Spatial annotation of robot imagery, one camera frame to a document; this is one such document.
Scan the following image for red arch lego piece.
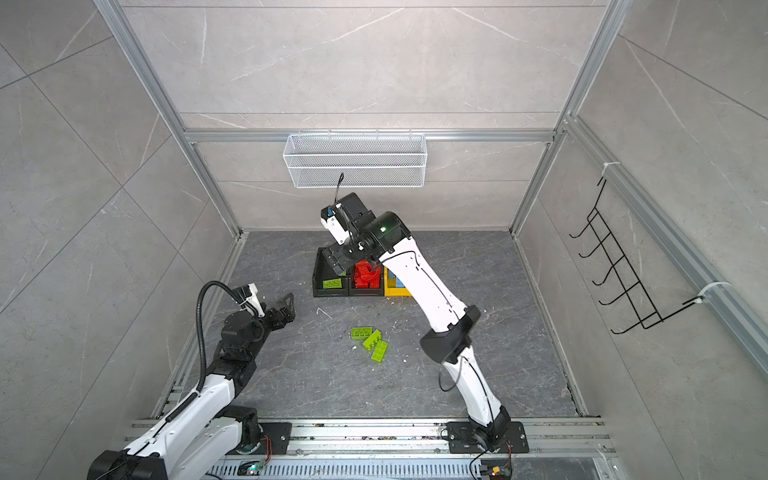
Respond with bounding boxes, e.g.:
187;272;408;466
353;260;383;289

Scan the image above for green lego brick front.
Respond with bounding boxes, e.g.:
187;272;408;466
322;278;344;290

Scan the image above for green lego brick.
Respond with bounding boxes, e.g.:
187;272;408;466
322;278;344;290
350;327;373;340
363;330;382;351
371;341;389;363

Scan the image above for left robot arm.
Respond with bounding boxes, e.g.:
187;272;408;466
87;280;296;479

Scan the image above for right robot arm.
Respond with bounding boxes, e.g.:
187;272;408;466
320;193;511;451

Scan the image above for black divided tray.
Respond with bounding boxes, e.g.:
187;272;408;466
312;248;384;298

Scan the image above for yellow plastic bin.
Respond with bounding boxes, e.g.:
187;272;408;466
384;268;412;297

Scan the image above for green lego brick tilted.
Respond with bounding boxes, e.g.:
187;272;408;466
363;330;382;351

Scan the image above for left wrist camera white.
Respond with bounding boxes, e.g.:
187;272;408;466
235;283;265;318

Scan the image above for white wire mesh basket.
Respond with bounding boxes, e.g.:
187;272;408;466
283;133;428;189

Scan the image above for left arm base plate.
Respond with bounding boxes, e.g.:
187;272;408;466
234;422;293;455

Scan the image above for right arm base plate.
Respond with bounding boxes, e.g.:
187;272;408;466
439;422;530;454

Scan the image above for aluminium rail front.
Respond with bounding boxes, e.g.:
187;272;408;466
196;417;626;479

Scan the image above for black wire hook rack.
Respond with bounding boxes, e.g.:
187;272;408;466
568;177;705;336

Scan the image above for white cable tie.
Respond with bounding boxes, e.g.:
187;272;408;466
695;281;731;303

